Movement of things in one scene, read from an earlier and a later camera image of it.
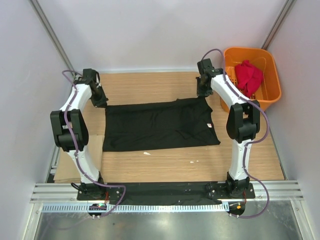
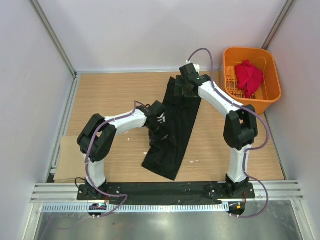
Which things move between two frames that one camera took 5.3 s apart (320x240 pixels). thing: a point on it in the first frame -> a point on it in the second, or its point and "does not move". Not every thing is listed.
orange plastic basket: [269, 89] does not move
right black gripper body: [203, 90] -> [179, 82]
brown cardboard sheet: [67, 171] does not move
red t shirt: [249, 77] does not move
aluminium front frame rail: [67, 193] does not move
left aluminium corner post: [40, 13] does not move
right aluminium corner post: [278, 23] does not move
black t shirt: [181, 123] -> [163, 158]
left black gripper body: [99, 99] -> [158, 131]
